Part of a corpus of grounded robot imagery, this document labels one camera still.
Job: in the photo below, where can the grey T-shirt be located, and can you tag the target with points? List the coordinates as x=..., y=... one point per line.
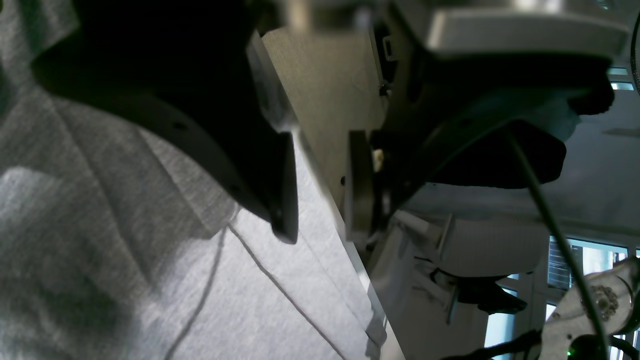
x=116, y=246

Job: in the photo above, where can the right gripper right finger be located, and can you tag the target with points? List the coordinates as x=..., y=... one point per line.
x=467, y=71

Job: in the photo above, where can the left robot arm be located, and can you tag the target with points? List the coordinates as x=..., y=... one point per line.
x=579, y=329

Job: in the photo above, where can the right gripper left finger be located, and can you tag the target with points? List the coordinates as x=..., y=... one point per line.
x=180, y=69

